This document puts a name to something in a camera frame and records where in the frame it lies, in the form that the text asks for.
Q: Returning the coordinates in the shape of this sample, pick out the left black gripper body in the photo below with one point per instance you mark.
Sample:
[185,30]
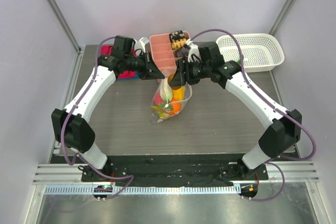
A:
[137,64]

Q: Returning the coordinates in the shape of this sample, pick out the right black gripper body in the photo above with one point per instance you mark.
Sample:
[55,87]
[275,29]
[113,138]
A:
[182,71]

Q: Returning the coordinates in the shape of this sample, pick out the brown kiwi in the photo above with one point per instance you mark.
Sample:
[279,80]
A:
[172,80]

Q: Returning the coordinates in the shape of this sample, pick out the yellow bell pepper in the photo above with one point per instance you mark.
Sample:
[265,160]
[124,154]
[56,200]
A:
[178,94]

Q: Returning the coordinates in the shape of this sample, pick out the white radish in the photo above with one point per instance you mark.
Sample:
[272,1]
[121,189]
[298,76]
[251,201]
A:
[165,91]

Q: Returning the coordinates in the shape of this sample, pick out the clear polka dot zip bag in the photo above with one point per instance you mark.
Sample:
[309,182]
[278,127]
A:
[168,102]

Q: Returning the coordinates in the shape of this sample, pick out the orange fruit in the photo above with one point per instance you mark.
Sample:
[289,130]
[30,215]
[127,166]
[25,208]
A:
[174,107]

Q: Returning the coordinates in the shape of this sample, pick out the yellow banana bunch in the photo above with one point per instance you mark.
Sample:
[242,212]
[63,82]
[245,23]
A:
[163,112]

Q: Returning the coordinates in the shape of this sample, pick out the red apple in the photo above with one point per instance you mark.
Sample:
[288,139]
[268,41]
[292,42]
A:
[157,99]

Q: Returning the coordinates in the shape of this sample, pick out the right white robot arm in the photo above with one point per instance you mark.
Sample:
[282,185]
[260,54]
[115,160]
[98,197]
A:
[282,129]

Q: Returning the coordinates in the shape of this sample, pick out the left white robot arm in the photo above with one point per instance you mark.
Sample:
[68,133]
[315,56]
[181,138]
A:
[71,124]

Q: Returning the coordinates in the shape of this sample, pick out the blue folded cloth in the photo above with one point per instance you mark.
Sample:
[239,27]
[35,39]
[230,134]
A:
[134,75]

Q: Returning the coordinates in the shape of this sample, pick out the pink divided organizer tray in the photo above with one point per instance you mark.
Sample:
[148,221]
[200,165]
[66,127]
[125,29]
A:
[162,52]

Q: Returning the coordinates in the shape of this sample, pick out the red folded cloth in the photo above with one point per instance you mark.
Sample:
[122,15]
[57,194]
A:
[107,49]

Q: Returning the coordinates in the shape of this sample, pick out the dark brown sock roll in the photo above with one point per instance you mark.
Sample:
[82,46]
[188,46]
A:
[181,53]

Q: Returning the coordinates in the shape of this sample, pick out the yellow patterned sock roll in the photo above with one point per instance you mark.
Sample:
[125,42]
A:
[178,44]

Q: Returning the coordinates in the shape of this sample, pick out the black patterned sock roll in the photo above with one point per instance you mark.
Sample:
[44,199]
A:
[176,35]

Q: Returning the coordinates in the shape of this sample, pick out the white perforated plastic basket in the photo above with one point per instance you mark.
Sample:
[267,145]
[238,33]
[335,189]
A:
[262,52]

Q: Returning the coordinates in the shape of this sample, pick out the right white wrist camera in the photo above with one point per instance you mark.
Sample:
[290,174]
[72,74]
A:
[193,51]

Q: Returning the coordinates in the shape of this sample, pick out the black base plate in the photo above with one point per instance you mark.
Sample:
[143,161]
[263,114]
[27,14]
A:
[186,170]

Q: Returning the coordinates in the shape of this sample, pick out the white slotted cable duct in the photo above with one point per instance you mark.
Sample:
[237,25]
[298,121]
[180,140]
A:
[99,190]

